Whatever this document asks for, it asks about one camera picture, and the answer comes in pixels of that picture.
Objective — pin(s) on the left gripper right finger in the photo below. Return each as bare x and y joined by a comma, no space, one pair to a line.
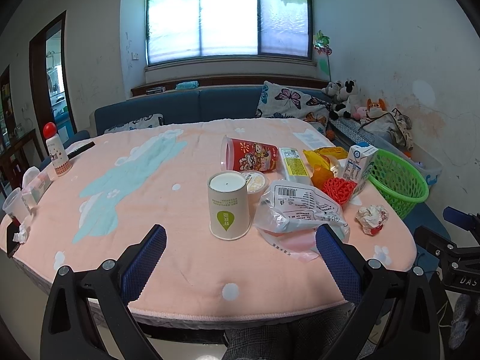
412,330

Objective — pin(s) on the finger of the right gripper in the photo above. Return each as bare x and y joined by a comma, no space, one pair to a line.
468,222

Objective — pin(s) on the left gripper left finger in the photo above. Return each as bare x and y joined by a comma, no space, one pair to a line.
69,330

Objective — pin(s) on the white red paper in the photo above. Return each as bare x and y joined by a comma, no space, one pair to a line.
372,219

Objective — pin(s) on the white blue milk carton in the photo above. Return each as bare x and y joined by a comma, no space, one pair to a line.
359,164

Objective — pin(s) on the red mesh net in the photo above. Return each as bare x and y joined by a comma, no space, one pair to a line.
339,189

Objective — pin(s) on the white plastic packaging bag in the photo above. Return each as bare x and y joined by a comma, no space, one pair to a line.
289,214

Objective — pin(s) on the yellow snack wrapper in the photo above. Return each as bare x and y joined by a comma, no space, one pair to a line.
326,163

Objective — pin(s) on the yellow green snack pack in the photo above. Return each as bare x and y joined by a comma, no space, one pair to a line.
292,166

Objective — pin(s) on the round clear lidded container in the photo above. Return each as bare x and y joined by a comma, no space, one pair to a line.
256,182

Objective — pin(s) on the white paper cup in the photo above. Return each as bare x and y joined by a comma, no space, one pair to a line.
228,204

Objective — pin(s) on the red plastic snack cup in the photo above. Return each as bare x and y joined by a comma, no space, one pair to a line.
241,155

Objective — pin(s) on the clear plastic storage box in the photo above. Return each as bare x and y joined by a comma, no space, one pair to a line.
427,165

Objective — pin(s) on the green plastic basket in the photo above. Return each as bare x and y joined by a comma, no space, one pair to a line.
399,182

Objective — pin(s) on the clear plastic cup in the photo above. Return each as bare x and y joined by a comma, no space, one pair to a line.
16,208

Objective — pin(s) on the tissue pack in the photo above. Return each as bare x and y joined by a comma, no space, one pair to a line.
34,184

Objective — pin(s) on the orange fox plush toy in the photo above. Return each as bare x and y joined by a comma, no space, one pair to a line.
376,106

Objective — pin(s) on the patterned grey white cloth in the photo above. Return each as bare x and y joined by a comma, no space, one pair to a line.
349,132

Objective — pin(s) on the pink plush toy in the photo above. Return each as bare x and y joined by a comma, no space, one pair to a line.
359,113

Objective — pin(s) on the red capped white bottle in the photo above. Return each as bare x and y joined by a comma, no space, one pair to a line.
57,153

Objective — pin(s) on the cow plush toy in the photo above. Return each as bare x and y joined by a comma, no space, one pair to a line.
344,101

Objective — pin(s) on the black remote control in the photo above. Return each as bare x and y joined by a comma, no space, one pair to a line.
81,150

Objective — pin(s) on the dark wooden shelf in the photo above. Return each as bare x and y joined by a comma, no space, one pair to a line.
13,139

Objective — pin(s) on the grey plush toy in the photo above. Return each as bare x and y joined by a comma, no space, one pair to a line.
332,89

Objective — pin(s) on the pink patterned table blanket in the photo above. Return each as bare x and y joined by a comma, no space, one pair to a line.
130,181

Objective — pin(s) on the small butterfly cushion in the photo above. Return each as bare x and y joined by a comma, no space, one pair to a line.
150,121

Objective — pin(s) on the butterfly print pillow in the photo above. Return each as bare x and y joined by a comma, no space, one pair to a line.
280,102

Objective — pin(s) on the colourful pinwheel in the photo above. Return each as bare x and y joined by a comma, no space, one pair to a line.
321,45

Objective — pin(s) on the blue sofa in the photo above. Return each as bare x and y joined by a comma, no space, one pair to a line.
223,102

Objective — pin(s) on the teal tissue box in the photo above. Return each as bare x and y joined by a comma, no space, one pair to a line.
187,85

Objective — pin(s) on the window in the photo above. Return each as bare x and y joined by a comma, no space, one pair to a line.
193,29

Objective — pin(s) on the doorway dark wooden frame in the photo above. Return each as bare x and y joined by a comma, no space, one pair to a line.
48,79

